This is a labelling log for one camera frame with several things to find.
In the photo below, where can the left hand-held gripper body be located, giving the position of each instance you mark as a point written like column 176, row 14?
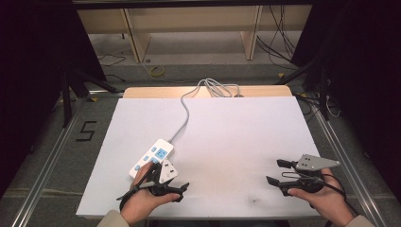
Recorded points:
column 168, row 172

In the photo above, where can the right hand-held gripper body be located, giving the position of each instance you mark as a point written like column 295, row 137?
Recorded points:
column 312, row 164

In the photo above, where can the white power strip blue sockets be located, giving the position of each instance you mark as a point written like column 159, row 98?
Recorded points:
column 150, row 156

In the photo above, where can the person's left hand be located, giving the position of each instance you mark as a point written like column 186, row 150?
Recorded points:
column 143, row 201

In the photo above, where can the person's right hand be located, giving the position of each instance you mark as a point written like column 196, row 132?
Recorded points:
column 324, row 201

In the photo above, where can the black metal stand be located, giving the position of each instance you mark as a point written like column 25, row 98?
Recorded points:
column 67, row 94
column 322, row 91

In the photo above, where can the black curtain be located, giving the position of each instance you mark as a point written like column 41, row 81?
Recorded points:
column 362, row 78
column 34, row 78

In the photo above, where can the light wooden shelf unit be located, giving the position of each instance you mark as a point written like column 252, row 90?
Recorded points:
column 189, row 19

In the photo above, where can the aluminium floor rail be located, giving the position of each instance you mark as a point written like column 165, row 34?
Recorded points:
column 346, row 157
column 47, row 164

